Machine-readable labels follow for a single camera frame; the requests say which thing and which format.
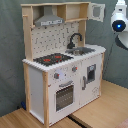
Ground grey range hood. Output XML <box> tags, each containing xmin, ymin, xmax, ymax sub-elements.
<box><xmin>35</xmin><ymin>5</ymin><xmax>64</xmax><ymax>27</ymax></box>

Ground white fridge door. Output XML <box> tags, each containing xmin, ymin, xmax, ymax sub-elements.
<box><xmin>80</xmin><ymin>55</ymin><xmax>102</xmax><ymax>106</ymax></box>

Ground oven door with window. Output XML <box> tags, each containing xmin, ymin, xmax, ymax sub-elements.
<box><xmin>55</xmin><ymin>81</ymin><xmax>74</xmax><ymax>113</ymax></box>

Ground right red stove knob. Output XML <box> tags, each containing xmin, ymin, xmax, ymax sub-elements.
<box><xmin>72</xmin><ymin>66</ymin><xmax>78</xmax><ymax>72</ymax></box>

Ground left red stove knob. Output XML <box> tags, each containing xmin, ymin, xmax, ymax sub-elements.
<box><xmin>54</xmin><ymin>73</ymin><xmax>60</xmax><ymax>79</ymax></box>

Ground black toy faucet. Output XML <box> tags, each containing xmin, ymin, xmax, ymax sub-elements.
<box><xmin>66</xmin><ymin>32</ymin><xmax>83</xmax><ymax>50</ymax></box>

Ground red stove knob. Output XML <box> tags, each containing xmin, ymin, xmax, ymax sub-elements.
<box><xmin>54</xmin><ymin>73</ymin><xmax>60</xmax><ymax>79</ymax></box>
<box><xmin>72</xmin><ymin>66</ymin><xmax>78</xmax><ymax>72</ymax></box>

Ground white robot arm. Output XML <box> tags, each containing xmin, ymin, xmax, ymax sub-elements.
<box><xmin>111</xmin><ymin>0</ymin><xmax>128</xmax><ymax>50</ymax></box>

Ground grey toy sink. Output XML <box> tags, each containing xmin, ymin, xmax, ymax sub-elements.
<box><xmin>66</xmin><ymin>47</ymin><xmax>94</xmax><ymax>56</ymax></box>

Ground white wooden toy kitchen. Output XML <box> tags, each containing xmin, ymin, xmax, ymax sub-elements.
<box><xmin>22</xmin><ymin>2</ymin><xmax>105</xmax><ymax>127</ymax></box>

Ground black stovetop red burners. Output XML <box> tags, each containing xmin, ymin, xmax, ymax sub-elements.
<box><xmin>34</xmin><ymin>53</ymin><xmax>71</xmax><ymax>66</ymax></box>

